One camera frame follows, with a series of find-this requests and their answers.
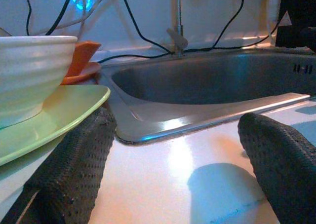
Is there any black cable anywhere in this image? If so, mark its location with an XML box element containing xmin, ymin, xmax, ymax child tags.
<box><xmin>97</xmin><ymin>51</ymin><xmax>172</xmax><ymax>63</ymax></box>
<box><xmin>184</xmin><ymin>0</ymin><xmax>245</xmax><ymax>53</ymax></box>
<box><xmin>118</xmin><ymin>0</ymin><xmax>175</xmax><ymax>55</ymax></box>
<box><xmin>23</xmin><ymin>0</ymin><xmax>32</xmax><ymax>37</ymax></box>
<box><xmin>45</xmin><ymin>0</ymin><xmax>78</xmax><ymax>37</ymax></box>

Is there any black countertop appliance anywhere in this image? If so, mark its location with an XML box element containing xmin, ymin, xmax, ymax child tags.
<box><xmin>275</xmin><ymin>0</ymin><xmax>316</xmax><ymax>53</ymax></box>

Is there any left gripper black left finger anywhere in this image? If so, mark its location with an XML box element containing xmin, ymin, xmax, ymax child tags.
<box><xmin>0</xmin><ymin>108</ymin><xmax>117</xmax><ymax>224</ymax></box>

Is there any chrome faucet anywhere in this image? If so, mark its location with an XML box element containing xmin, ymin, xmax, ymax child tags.
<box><xmin>166</xmin><ymin>0</ymin><xmax>189</xmax><ymax>58</ymax></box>

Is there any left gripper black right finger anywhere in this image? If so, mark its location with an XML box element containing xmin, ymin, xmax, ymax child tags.
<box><xmin>237</xmin><ymin>112</ymin><xmax>316</xmax><ymax>224</ymax></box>

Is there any stainless steel sink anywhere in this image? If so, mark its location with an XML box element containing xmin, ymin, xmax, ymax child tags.
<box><xmin>100</xmin><ymin>47</ymin><xmax>316</xmax><ymax>146</ymax></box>

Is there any orange plate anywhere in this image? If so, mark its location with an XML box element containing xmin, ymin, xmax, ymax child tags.
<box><xmin>60</xmin><ymin>62</ymin><xmax>102</xmax><ymax>86</ymax></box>

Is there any light green plate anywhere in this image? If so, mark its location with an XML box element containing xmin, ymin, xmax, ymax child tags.
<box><xmin>0</xmin><ymin>84</ymin><xmax>111</xmax><ymax>167</ymax></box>

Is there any white ribbed bowl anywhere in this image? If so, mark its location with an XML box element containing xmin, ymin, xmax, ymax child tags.
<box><xmin>0</xmin><ymin>35</ymin><xmax>79</xmax><ymax>130</ymax></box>

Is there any orange bowl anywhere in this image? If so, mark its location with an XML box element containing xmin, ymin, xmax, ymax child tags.
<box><xmin>65</xmin><ymin>41</ymin><xmax>102</xmax><ymax>78</ymax></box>

